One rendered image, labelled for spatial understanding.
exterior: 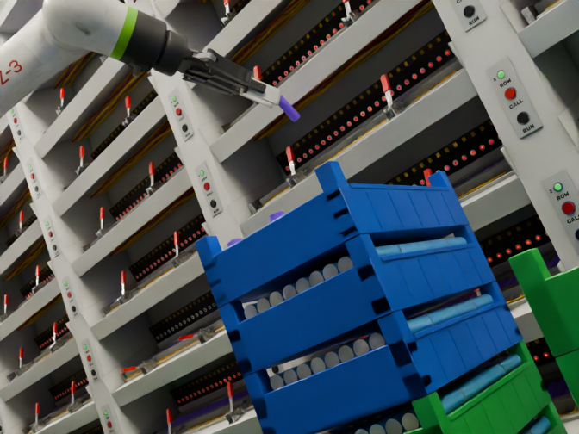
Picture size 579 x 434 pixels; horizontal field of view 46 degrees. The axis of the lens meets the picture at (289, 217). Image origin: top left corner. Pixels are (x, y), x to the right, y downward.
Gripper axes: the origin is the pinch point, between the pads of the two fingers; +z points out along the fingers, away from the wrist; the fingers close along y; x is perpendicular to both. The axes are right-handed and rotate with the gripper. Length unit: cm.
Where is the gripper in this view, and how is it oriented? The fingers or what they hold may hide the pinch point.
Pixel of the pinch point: (260, 92)
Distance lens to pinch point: 129.5
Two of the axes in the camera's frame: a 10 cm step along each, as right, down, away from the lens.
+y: 4.7, -0.6, -8.8
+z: 8.5, 3.0, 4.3
